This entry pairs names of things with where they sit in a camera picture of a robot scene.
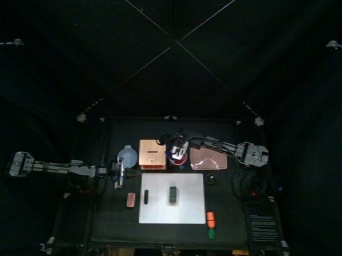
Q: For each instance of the small black stick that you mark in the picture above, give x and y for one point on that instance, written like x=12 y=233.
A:
x=145 y=196

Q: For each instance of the small black white toy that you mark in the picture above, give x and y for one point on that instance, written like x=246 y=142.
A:
x=210 y=180

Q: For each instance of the pale blue bowl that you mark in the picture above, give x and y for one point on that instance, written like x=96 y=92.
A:
x=128 y=157

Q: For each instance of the blue plastic spoon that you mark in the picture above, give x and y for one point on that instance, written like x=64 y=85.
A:
x=169 y=154

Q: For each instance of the pink rectangular block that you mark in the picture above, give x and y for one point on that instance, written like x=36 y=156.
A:
x=131 y=200

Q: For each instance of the wooden box with slot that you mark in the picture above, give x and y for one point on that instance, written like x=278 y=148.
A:
x=151 y=160

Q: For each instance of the red plastic cup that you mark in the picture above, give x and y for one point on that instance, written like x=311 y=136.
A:
x=178 y=163

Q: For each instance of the dark green sushi roll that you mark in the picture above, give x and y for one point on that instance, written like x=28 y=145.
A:
x=172 y=194

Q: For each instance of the white printed label panel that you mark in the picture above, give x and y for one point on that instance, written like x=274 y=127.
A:
x=262 y=230

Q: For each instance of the pink plastic tray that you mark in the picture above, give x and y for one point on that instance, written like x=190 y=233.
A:
x=214 y=161

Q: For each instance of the orange toy carrot green top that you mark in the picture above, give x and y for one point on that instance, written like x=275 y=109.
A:
x=211 y=220

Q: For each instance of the silver frame clamp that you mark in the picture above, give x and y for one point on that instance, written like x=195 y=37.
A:
x=80 y=117
x=48 y=246
x=17 y=42
x=168 y=117
x=332 y=44
x=259 y=121

